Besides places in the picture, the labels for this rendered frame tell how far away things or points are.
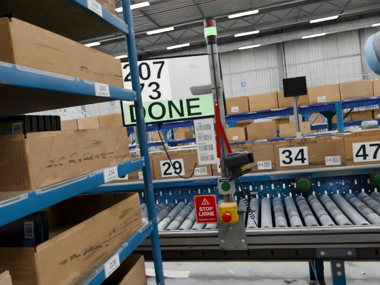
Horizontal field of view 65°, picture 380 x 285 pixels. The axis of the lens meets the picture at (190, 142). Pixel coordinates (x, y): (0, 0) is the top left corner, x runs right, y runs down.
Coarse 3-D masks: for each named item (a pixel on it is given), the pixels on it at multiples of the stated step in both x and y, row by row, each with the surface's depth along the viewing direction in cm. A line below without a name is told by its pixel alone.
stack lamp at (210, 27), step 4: (208, 20) 124; (212, 20) 124; (204, 24) 126; (208, 24) 124; (212, 24) 124; (204, 28) 126; (208, 28) 124; (212, 28) 124; (208, 32) 125; (212, 32) 124; (216, 32) 126
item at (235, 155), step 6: (228, 156) 122; (234, 156) 121; (240, 156) 120; (246, 156) 119; (252, 156) 119; (228, 162) 121; (234, 162) 120; (240, 162) 120; (246, 162) 119; (252, 162) 119; (228, 168) 123; (234, 168) 122; (240, 168) 122; (234, 174) 122; (240, 174) 121
